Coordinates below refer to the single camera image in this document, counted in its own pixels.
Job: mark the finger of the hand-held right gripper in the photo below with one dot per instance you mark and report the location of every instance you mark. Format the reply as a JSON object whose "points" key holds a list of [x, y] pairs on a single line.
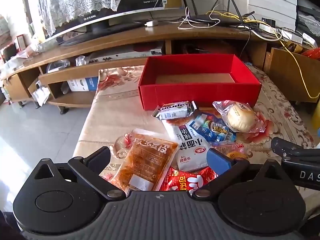
{"points": [[277, 143]]}

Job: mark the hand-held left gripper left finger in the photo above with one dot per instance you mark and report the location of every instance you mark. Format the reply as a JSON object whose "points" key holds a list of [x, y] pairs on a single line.
{"points": [[98, 158]]}

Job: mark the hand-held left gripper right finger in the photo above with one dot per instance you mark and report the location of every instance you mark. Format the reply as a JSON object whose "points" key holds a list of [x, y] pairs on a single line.
{"points": [[217, 161]]}

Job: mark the small clear orange packet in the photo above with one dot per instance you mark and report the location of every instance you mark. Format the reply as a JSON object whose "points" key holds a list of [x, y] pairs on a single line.
{"points": [[230, 150]]}

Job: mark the blue snack packet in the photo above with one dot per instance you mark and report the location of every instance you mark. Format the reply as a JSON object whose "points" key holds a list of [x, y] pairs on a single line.
{"points": [[215, 130]]}

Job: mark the white noodle snack packet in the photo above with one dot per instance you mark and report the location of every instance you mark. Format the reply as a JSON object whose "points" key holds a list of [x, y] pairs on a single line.
{"points": [[190, 142]]}

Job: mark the red snack packet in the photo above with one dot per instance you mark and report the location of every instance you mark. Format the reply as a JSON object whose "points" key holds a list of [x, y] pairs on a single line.
{"points": [[180, 180]]}

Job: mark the orange spicy strips packet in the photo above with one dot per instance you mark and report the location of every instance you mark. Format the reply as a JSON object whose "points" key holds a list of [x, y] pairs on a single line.
{"points": [[142, 165]]}

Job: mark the bun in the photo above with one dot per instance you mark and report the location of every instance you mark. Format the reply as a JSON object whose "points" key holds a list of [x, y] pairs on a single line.
{"points": [[240, 116]]}

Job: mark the black and white snack packet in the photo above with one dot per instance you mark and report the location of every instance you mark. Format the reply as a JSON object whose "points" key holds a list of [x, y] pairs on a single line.
{"points": [[172, 110]]}

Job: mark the red cardboard box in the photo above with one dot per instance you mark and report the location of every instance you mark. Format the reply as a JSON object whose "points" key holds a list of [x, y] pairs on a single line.
{"points": [[200, 95]]}

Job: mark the yellow plastic object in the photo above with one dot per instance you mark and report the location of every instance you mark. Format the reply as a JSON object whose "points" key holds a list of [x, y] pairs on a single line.
{"points": [[317, 117]]}

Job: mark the blue and white box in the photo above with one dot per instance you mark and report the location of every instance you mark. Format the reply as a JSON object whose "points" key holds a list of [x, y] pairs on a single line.
{"points": [[82, 83]]}

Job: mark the loose white papers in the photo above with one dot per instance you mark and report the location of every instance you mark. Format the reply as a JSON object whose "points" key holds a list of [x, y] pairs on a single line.
{"points": [[41, 96]]}

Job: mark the red plastic bag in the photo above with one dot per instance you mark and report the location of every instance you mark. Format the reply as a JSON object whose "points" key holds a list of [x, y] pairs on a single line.
{"points": [[312, 53]]}

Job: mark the clear plastic bag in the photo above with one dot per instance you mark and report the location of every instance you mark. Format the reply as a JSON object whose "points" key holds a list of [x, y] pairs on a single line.
{"points": [[81, 60]]}

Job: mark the clear plastic container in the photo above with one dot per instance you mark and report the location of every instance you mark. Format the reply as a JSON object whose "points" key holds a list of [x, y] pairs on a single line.
{"points": [[58, 66]]}

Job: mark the silver set-top device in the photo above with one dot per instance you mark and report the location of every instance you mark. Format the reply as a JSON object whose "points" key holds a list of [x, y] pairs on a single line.
{"points": [[120, 56]]}

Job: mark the white power strip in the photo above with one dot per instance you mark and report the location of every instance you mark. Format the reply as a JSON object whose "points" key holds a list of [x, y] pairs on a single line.
{"points": [[292, 37]]}

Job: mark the wooden television stand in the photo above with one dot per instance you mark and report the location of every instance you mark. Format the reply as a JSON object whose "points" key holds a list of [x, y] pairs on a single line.
{"points": [[200, 33]]}

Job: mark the stack of white boards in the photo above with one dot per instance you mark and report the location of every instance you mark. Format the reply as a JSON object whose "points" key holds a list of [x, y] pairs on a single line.
{"points": [[272, 0]]}

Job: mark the white charger adapter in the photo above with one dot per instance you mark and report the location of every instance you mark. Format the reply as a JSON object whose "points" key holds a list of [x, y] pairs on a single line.
{"points": [[151, 23]]}

